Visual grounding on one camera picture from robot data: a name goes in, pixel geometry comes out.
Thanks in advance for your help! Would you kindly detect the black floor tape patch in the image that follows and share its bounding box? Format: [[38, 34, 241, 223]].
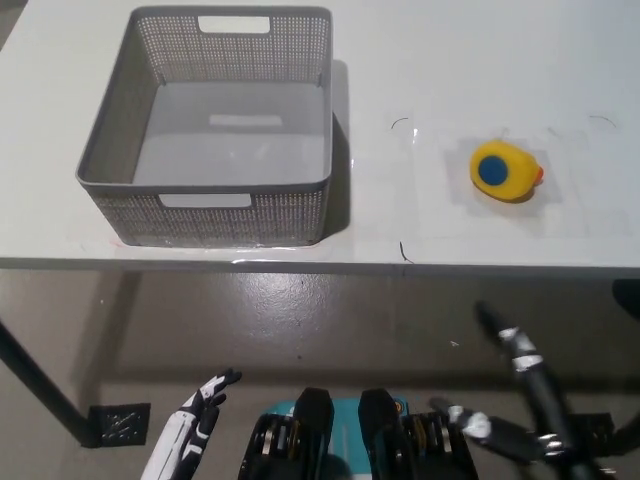
[[88, 402, 152, 447], [567, 412, 617, 444]]

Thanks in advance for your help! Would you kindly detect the grey perforated plastic basket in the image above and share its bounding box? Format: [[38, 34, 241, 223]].
[[74, 5, 335, 247]]

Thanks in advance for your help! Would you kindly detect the right robot hand black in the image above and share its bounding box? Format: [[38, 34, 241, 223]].
[[428, 299, 621, 480]]

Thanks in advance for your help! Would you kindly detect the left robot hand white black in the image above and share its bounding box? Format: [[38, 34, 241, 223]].
[[141, 368, 243, 480]]

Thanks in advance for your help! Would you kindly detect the black table leg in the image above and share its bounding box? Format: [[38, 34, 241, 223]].
[[612, 279, 640, 321], [0, 319, 104, 446]]

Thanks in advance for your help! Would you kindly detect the yellow rubber duck toy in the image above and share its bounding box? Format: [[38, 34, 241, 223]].
[[468, 139, 546, 204]]

